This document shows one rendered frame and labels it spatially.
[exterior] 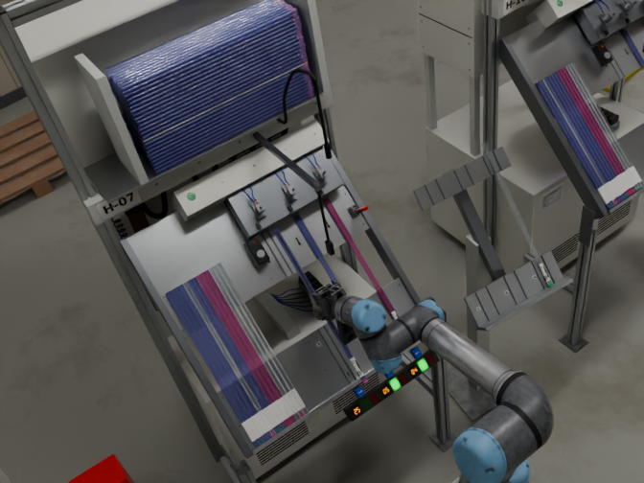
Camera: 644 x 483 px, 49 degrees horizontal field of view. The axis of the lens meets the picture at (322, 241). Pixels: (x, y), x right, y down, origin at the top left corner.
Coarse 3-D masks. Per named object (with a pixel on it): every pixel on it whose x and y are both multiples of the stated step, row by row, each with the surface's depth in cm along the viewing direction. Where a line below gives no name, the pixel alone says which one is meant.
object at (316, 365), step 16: (384, 288) 219; (400, 288) 220; (400, 304) 219; (320, 336) 211; (288, 352) 207; (304, 352) 208; (320, 352) 210; (336, 352) 211; (352, 352) 212; (288, 368) 206; (304, 368) 208; (320, 368) 209; (336, 368) 210; (352, 368) 212; (368, 368) 213; (304, 384) 207; (320, 384) 208; (336, 384) 209; (224, 400) 200; (304, 400) 206; (320, 400) 207
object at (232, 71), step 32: (192, 32) 184; (224, 32) 181; (256, 32) 181; (288, 32) 187; (128, 64) 177; (160, 64) 174; (192, 64) 176; (224, 64) 181; (256, 64) 186; (288, 64) 192; (128, 96) 171; (160, 96) 175; (192, 96) 181; (224, 96) 186; (256, 96) 192; (288, 96) 198; (128, 128) 188; (160, 128) 180; (192, 128) 185; (224, 128) 191; (160, 160) 185
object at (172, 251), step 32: (160, 224) 204; (192, 224) 206; (224, 224) 209; (288, 224) 214; (320, 224) 217; (352, 224) 219; (160, 256) 202; (192, 256) 205; (224, 256) 207; (160, 288) 201; (256, 288) 208
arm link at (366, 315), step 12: (348, 300) 175; (360, 300) 170; (372, 300) 171; (348, 312) 171; (360, 312) 166; (372, 312) 166; (384, 312) 168; (348, 324) 174; (360, 324) 166; (372, 324) 167; (384, 324) 172; (360, 336) 170
